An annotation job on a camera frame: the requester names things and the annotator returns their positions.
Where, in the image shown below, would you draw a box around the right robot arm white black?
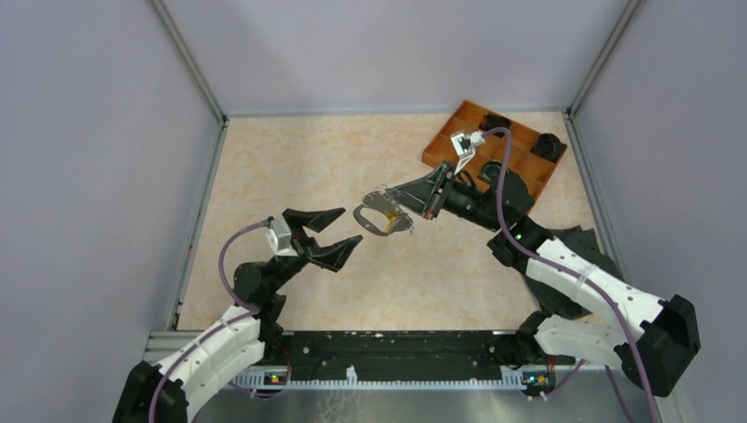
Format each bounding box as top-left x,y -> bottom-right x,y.
384,162 -> 701,397

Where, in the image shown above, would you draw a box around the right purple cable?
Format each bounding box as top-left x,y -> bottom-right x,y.
482,125 -> 662,423

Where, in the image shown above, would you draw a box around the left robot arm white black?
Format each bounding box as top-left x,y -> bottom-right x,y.
112,207 -> 363,422

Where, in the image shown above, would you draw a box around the black rolled item right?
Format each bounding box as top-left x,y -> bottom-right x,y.
530,133 -> 567,163

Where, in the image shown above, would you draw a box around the yellow and silver keys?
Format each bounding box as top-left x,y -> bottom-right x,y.
384,210 -> 413,236

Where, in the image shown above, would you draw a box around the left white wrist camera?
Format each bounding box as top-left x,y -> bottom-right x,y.
266,218 -> 299,257

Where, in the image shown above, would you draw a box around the black foam mat lower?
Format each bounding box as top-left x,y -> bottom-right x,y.
523,255 -> 624,320

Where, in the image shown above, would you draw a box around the orange compartment tray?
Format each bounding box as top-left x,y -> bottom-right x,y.
421,100 -> 568,200

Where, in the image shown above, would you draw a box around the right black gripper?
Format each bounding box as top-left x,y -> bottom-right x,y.
386,160 -> 504,234

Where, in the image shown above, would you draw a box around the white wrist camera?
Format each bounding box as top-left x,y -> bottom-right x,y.
450,130 -> 485,174
266,218 -> 299,257

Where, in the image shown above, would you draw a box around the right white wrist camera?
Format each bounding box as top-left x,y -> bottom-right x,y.
450,130 -> 485,174

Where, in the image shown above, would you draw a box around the black rolled item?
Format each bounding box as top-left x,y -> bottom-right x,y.
478,113 -> 513,131
530,133 -> 567,163

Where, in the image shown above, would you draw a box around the black rolled item top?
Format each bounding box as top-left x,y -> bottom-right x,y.
478,113 -> 513,131

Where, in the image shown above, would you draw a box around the grey slotted cable duct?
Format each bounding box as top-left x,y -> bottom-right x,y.
231,366 -> 547,391

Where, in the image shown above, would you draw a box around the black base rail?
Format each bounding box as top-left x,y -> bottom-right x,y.
260,330 -> 576,382

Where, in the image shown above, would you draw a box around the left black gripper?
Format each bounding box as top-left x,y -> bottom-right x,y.
270,208 -> 363,293

